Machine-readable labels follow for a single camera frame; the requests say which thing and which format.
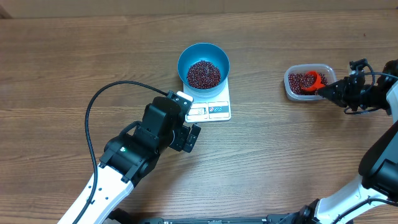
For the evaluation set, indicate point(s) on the red adzuki beans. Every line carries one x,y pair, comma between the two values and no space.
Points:
294,79

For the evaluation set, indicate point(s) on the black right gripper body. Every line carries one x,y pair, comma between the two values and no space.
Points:
354,96

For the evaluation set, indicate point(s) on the teal blue bowl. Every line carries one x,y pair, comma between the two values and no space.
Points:
203,51

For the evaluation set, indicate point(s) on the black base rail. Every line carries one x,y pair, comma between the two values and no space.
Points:
119,216

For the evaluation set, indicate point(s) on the red scoop with blue handle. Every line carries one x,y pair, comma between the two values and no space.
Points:
311,82

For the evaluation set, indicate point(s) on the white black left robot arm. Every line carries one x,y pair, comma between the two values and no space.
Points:
133,154

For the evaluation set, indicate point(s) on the red beans in bowl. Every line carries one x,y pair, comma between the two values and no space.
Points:
203,75

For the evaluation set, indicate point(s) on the white digital kitchen scale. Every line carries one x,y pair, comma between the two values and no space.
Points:
209,106

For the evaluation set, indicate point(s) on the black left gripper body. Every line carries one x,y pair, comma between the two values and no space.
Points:
180,135

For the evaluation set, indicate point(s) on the clear plastic food container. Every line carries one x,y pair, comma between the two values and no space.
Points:
304,68

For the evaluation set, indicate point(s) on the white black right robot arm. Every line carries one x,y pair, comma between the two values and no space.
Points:
376,181

